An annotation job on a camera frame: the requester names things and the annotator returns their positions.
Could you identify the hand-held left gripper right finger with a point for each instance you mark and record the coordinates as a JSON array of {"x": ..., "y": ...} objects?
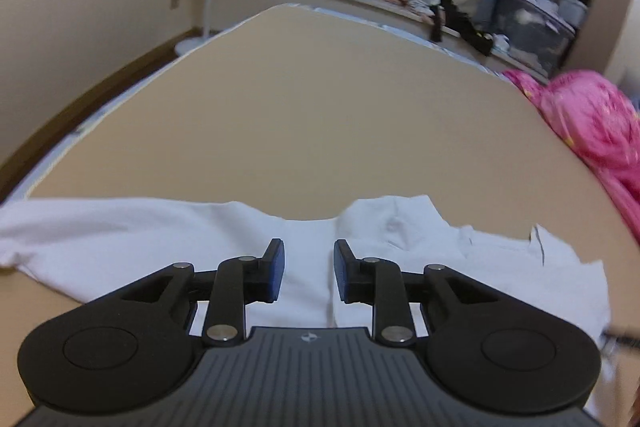
[{"x": 342, "y": 272}]

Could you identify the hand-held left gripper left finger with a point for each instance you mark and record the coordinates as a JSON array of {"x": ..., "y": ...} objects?
[{"x": 277, "y": 269}]

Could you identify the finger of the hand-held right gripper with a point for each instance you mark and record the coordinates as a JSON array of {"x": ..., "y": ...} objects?
[{"x": 622, "y": 337}]

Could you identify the white shirt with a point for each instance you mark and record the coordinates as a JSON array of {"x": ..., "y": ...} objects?
[{"x": 310, "y": 252}]

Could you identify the beige bed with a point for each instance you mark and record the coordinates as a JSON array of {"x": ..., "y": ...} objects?
[{"x": 300, "y": 117}]

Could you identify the pink floral blanket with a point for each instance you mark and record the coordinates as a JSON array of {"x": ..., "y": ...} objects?
[{"x": 595, "y": 127}]

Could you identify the clear plastic storage box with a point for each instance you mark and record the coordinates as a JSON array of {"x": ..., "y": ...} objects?
[{"x": 530, "y": 27}]

